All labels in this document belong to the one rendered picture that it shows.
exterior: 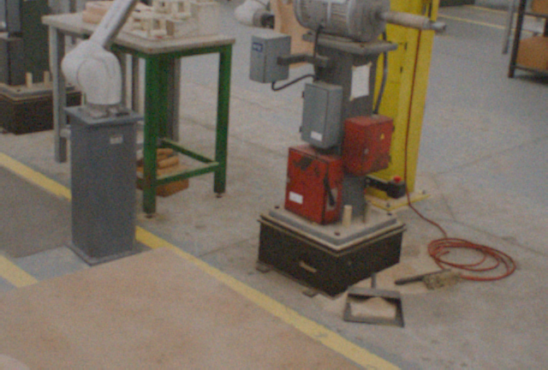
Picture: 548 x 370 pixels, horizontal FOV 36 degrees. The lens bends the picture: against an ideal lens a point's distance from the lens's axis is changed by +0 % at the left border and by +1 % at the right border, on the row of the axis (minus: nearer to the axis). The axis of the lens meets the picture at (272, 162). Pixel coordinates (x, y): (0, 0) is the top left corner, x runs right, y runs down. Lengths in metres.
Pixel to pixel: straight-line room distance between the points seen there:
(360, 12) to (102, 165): 1.34
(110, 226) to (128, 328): 2.28
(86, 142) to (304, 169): 0.99
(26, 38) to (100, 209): 2.26
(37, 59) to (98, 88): 2.22
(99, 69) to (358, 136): 1.18
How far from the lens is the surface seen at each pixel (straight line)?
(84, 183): 4.00
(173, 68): 5.14
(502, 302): 4.08
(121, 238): 4.12
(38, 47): 6.07
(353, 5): 3.64
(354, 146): 3.74
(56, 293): 1.95
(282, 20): 4.04
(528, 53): 8.69
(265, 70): 3.71
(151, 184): 4.52
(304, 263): 3.97
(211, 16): 4.67
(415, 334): 3.70
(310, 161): 3.78
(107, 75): 3.88
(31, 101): 5.95
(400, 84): 4.78
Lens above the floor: 1.82
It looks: 19 degrees down
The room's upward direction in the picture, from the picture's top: 4 degrees clockwise
